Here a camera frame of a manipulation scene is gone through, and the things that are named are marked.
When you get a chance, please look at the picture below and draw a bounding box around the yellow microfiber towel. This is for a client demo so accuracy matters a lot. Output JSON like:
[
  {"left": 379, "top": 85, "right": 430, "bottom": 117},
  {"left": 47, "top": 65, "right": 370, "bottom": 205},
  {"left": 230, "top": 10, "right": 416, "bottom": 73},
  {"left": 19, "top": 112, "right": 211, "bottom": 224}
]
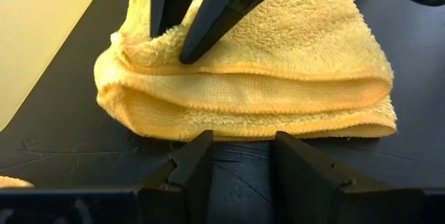
[{"left": 93, "top": 0, "right": 398, "bottom": 143}]

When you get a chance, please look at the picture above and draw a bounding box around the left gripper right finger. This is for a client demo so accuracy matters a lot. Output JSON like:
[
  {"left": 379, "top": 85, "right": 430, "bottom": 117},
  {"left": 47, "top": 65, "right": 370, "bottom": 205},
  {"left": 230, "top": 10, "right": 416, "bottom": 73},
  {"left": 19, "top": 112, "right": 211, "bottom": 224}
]
[{"left": 273, "top": 131, "right": 423, "bottom": 224}]

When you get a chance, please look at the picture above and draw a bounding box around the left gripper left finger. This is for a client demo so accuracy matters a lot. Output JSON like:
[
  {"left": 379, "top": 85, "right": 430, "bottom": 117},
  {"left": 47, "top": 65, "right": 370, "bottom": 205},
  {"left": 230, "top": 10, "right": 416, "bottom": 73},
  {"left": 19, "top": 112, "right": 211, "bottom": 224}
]
[{"left": 138, "top": 129, "right": 213, "bottom": 224}]

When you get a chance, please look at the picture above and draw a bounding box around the orange microfiber towel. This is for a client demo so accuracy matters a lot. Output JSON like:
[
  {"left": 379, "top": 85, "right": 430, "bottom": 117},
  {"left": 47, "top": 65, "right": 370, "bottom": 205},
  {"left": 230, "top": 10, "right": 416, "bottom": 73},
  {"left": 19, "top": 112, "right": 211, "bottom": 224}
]
[{"left": 0, "top": 175, "right": 35, "bottom": 189}]

